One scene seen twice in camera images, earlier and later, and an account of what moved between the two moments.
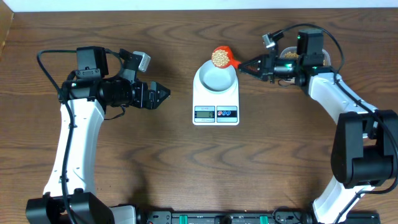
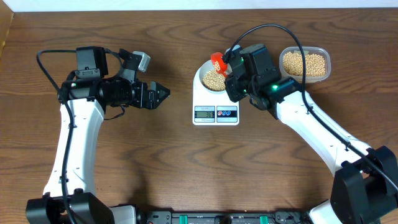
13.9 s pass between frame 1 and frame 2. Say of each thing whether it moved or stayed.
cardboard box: stayed
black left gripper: stayed
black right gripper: moved
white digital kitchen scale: stayed
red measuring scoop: moved
